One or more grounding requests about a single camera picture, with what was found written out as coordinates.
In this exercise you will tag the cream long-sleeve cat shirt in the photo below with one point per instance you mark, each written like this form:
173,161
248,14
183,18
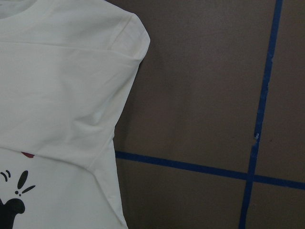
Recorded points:
66,70

